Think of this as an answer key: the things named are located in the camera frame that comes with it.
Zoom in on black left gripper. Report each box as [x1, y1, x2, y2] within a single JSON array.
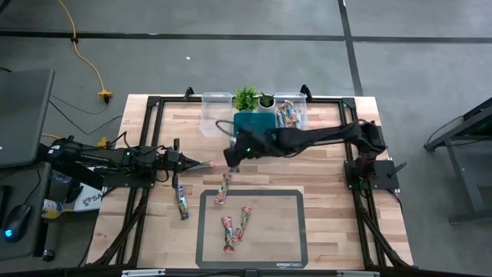
[[164, 138, 201, 190]]

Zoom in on teal plastic bin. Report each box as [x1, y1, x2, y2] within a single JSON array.
[[233, 111, 277, 135]]

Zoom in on clear plastic bin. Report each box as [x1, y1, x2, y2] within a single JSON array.
[[273, 91, 309, 134], [198, 91, 234, 139]]

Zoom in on green leafy artificial plant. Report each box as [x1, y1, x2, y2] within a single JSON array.
[[233, 85, 259, 112]]

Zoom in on succulent in white pot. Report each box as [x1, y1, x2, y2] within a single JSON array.
[[257, 92, 277, 114]]

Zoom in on brown silicone baking mat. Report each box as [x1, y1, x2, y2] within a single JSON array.
[[194, 189, 309, 270]]

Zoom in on white printed box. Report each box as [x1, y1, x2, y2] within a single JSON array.
[[72, 183, 105, 213]]

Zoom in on yellow white bottle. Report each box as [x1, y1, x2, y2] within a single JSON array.
[[41, 198, 65, 220]]

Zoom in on grey laptop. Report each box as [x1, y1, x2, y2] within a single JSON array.
[[0, 68, 55, 169]]

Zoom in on black computer mouse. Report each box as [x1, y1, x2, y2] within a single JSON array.
[[2, 203, 32, 243]]

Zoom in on dark grey desk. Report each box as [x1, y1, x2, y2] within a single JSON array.
[[0, 161, 53, 262]]

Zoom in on black metal stand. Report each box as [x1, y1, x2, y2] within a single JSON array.
[[424, 98, 492, 226]]

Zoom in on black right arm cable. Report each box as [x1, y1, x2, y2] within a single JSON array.
[[214, 118, 238, 138]]

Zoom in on black metal table frame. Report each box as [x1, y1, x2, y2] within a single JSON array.
[[86, 84, 414, 277]]

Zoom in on yellow extension cable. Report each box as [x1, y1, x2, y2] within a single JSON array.
[[41, 132, 111, 150], [57, 0, 115, 104]]

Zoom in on silver metal bracket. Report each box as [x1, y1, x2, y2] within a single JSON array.
[[121, 269, 166, 277], [337, 270, 381, 277]]

